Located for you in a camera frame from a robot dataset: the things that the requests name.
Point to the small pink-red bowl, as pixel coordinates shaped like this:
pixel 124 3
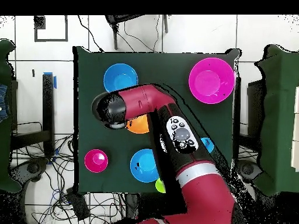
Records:
pixel 95 161

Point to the blue tape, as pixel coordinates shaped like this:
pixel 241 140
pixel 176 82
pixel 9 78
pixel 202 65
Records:
pixel 55 82

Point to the blue cup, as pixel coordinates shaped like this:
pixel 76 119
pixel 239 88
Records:
pixel 208 143

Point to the blue bowl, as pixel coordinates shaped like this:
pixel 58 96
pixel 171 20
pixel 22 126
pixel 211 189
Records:
pixel 119 75
pixel 143 165

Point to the dark green tablecloth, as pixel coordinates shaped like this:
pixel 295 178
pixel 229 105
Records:
pixel 105 144

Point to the orange bowl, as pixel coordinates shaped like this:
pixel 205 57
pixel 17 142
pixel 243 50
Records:
pixel 140 126

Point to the large pink bowl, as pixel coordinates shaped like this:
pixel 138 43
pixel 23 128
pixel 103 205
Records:
pixel 211 80

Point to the black swivel chair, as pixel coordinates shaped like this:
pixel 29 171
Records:
pixel 32 168
pixel 247 169

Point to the white box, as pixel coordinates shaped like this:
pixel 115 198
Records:
pixel 296 130

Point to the green cup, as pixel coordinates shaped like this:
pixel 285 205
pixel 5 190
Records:
pixel 160 186

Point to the green side table cloth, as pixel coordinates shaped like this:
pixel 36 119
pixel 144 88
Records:
pixel 4 151
pixel 278 116

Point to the blue denim fabric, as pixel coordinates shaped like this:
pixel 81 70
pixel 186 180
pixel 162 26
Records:
pixel 3 102

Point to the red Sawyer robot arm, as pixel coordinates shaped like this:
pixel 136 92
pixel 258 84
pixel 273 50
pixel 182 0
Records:
pixel 144 100

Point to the black power strip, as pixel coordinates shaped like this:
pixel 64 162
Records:
pixel 78 205

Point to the black table frame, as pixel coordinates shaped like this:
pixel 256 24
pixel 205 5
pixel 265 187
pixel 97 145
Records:
pixel 48 105

